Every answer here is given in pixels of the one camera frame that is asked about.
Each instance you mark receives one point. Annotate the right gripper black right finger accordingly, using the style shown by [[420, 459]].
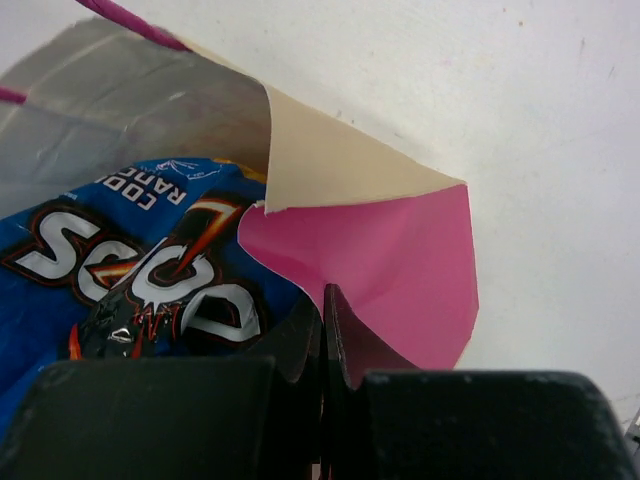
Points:
[[385, 419]]

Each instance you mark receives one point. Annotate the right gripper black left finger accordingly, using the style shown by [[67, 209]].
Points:
[[253, 415]]

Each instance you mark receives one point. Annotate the blue chips bag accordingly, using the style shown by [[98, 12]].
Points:
[[143, 262]]

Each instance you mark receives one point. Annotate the beige Cakes paper bag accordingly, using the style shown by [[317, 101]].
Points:
[[340, 206]]

